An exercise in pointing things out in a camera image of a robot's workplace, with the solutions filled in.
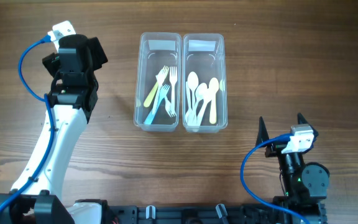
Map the white small spoon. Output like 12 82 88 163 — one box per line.
187 72 199 108

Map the thin clear plastic fork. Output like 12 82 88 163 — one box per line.
152 66 168 114

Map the yellow plastic spoon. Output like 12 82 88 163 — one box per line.
209 77 219 124

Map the left clear plastic container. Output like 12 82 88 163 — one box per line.
134 32 181 132

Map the white slim spoon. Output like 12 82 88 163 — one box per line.
187 83 208 126

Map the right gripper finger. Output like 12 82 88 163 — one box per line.
297 113 318 137
255 116 270 146

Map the clear plastic container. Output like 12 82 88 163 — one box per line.
181 34 228 133
134 32 181 132

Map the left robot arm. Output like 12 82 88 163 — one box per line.
0 34 114 223

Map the white thick-handled spoon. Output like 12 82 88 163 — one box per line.
196 88 212 126

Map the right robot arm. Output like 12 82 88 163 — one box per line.
265 113 330 223

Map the right clear plastic container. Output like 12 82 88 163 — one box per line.
181 34 228 133

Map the white slim plastic fork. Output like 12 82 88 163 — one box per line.
164 97 176 118

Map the left blue cable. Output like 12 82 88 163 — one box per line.
0 34 57 224

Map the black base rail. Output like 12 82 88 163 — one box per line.
104 203 328 224

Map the blue cable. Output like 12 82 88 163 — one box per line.
0 34 57 224
239 133 311 224

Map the right blue cable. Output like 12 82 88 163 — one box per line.
239 133 311 224

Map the beige wooden fork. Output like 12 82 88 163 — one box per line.
143 65 169 108

